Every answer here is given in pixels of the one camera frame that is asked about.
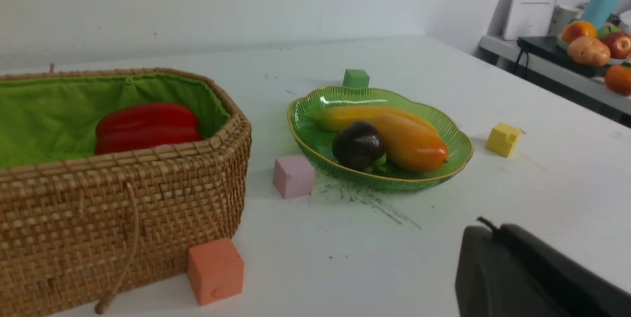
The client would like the yellow banana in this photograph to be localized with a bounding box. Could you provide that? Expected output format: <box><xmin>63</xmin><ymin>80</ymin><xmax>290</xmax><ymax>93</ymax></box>
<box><xmin>313</xmin><ymin>106</ymin><xmax>439</xmax><ymax>134</ymax></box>

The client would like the dark purple mangosteen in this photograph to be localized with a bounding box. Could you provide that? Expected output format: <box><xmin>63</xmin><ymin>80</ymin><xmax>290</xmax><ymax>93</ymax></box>
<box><xmin>332</xmin><ymin>121</ymin><xmax>386</xmax><ymax>173</ymax></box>

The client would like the orange yellow mango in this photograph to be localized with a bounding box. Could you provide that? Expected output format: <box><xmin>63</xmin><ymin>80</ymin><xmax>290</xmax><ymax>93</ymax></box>
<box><xmin>369</xmin><ymin>113</ymin><xmax>449</xmax><ymax>173</ymax></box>

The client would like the white box device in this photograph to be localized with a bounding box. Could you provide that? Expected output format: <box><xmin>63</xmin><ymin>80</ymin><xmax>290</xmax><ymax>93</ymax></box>
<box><xmin>502</xmin><ymin>0</ymin><xmax>557</xmax><ymax>41</ymax></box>

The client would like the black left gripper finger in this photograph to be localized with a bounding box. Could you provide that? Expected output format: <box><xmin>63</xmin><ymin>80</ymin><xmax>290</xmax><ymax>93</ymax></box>
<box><xmin>455</xmin><ymin>217</ymin><xmax>631</xmax><ymax>317</ymax></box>

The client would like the red bell pepper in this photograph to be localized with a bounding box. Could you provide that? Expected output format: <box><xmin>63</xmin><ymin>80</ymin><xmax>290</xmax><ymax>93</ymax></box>
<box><xmin>94</xmin><ymin>102</ymin><xmax>202</xmax><ymax>155</ymax></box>

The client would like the woven rattan basket green lining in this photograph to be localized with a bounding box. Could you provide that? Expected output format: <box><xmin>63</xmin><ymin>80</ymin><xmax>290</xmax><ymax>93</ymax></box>
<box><xmin>1</xmin><ymin>68</ymin><xmax>252</xmax><ymax>317</ymax></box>

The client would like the green foam cube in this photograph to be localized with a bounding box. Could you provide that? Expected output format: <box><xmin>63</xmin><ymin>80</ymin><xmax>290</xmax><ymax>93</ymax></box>
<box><xmin>343</xmin><ymin>69</ymin><xmax>370</xmax><ymax>88</ymax></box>

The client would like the tan toy potato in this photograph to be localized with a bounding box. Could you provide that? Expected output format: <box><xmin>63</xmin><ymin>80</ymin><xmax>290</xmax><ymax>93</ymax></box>
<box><xmin>567</xmin><ymin>36</ymin><xmax>611</xmax><ymax>67</ymax></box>

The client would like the white mug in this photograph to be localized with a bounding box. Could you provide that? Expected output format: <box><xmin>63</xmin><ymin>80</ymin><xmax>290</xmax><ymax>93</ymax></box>
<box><xmin>548</xmin><ymin>4</ymin><xmax>584</xmax><ymax>35</ymax></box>

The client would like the orange toy persimmon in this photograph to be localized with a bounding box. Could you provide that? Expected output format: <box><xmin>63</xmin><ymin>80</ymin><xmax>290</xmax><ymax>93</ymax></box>
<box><xmin>604</xmin><ymin>65</ymin><xmax>631</xmax><ymax>97</ymax></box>

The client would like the red toy apple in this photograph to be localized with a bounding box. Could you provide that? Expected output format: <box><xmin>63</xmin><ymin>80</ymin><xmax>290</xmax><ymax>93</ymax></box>
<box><xmin>600</xmin><ymin>32</ymin><xmax>631</xmax><ymax>60</ymax></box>

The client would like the yellow foam cube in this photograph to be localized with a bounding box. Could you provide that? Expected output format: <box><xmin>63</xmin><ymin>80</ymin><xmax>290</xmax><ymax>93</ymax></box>
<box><xmin>485</xmin><ymin>122</ymin><xmax>523</xmax><ymax>158</ymax></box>

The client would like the white side table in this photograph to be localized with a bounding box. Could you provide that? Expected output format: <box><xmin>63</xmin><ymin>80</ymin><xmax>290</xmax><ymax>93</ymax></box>
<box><xmin>479</xmin><ymin>35</ymin><xmax>630</xmax><ymax>127</ymax></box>

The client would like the orange toy fruit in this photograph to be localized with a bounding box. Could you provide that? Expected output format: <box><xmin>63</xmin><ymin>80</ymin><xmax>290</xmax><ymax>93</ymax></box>
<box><xmin>561</xmin><ymin>20</ymin><xmax>597</xmax><ymax>44</ymax></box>

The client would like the pink foam cube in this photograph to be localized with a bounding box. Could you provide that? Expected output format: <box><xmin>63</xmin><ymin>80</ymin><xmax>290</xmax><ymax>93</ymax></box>
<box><xmin>273</xmin><ymin>155</ymin><xmax>316</xmax><ymax>199</ymax></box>

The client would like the green glass leaf plate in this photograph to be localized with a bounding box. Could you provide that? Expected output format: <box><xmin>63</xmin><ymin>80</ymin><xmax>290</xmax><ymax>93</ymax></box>
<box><xmin>287</xmin><ymin>86</ymin><xmax>475</xmax><ymax>191</ymax></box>

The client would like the orange foam cube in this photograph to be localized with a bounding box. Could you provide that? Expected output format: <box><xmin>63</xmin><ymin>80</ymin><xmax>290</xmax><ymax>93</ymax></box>
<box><xmin>187</xmin><ymin>238</ymin><xmax>245</xmax><ymax>306</ymax></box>

